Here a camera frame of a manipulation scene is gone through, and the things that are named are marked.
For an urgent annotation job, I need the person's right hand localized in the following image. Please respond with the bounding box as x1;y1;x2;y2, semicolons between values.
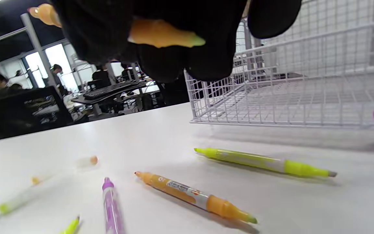
49;0;303;83

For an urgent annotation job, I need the orange highlighter marker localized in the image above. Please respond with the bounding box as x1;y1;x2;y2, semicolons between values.
134;171;258;224
75;156;99;168
28;3;206;48

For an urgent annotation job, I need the black computer monitor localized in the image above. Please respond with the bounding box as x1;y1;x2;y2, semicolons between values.
0;86;74;144

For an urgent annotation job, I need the yellow-green highlighter marker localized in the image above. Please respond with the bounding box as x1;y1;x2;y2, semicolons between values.
0;175;57;215
60;215;82;234
194;148;337;178

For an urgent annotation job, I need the grey metal frame post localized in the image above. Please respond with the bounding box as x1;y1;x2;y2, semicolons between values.
20;13;58;88

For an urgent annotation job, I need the white wire basket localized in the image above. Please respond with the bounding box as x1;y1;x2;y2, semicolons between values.
184;0;374;130

